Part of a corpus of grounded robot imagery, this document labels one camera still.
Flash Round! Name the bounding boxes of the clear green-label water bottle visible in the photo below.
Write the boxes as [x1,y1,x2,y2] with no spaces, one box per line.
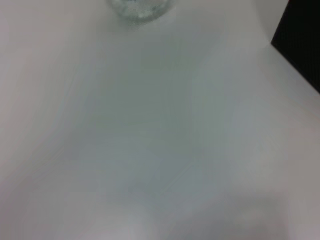
[106,0,174,21]

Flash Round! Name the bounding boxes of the black mesh pen holder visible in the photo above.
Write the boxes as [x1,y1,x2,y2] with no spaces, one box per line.
[270,0,320,95]

